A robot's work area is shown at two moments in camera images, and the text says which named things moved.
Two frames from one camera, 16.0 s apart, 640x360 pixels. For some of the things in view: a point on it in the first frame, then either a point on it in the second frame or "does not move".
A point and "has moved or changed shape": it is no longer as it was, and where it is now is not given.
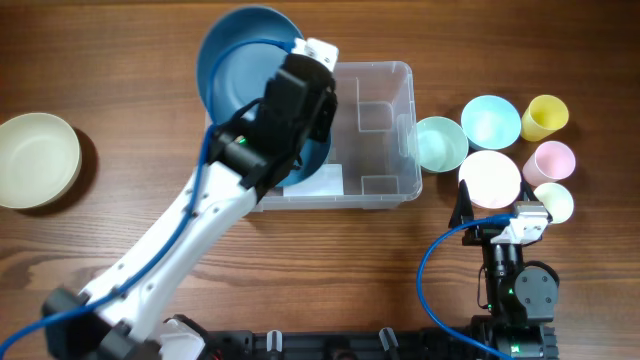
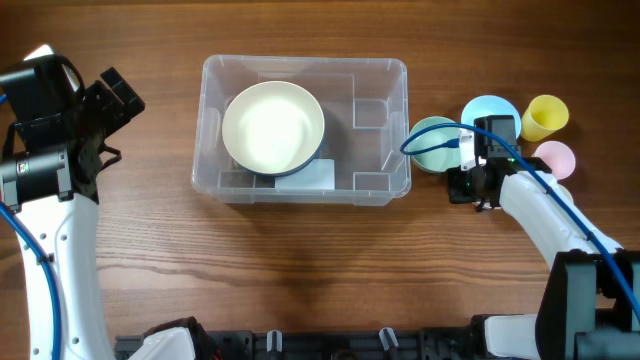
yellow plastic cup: (545, 114) does not move
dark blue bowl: (313, 156) has moved or changed shape
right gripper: (481, 233) -> (457, 193)
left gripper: (325, 109) -> (117, 112)
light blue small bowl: (490, 122) does not move
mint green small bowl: (441, 145) does not move
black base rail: (518, 342) does not move
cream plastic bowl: (40, 157) has moved or changed shape
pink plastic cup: (552, 161) does not move
